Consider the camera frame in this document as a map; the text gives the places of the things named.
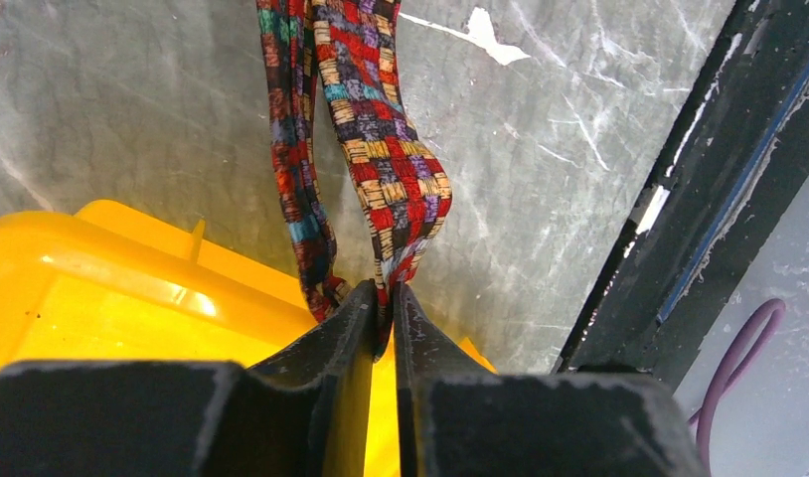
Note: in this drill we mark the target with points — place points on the multicolour patterned necktie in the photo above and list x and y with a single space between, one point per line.
346 50

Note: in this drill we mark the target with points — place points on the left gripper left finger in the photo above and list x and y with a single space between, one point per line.
301 412

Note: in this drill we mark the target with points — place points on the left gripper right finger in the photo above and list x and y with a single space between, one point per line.
457 418

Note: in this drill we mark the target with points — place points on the yellow plastic tray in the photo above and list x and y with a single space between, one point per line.
112 284

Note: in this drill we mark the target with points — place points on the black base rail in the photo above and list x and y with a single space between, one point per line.
735 158

